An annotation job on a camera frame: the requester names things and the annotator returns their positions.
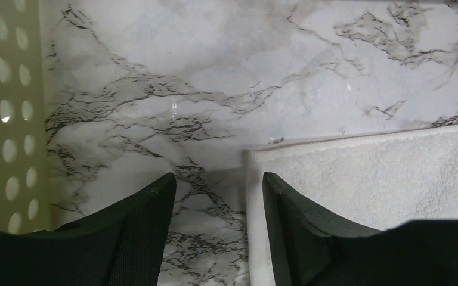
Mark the green plastic basket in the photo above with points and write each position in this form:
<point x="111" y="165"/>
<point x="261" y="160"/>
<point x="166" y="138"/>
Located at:
<point x="24" y="193"/>

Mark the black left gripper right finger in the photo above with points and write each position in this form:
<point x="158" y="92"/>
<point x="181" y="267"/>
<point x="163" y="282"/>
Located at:
<point x="310" y="245"/>

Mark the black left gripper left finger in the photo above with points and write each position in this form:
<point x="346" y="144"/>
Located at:
<point x="122" y="244"/>

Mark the cream white towel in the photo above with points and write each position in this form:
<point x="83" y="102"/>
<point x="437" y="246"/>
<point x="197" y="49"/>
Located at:
<point x="379" y="181"/>

